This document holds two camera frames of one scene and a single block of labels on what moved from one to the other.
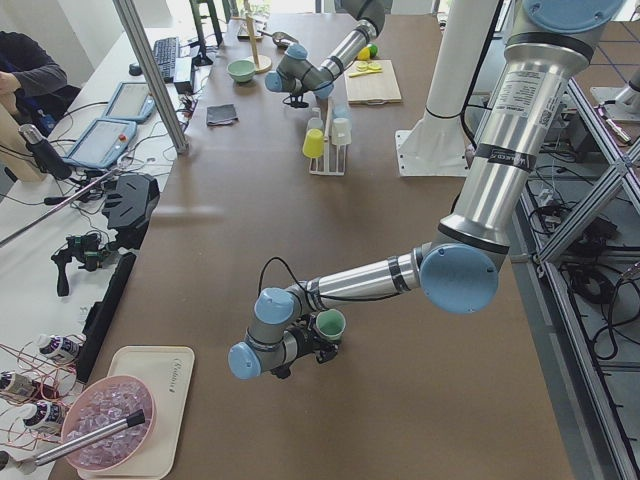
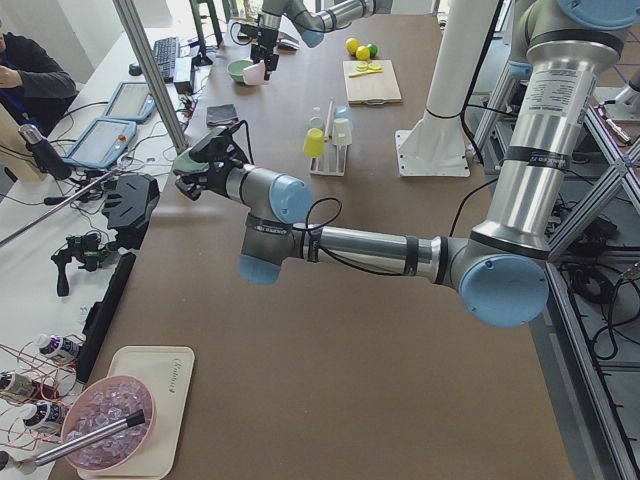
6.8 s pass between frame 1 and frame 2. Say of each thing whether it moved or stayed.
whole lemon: stayed
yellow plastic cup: stayed
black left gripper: moved
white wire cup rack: stayed
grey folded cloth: stayed
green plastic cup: moved
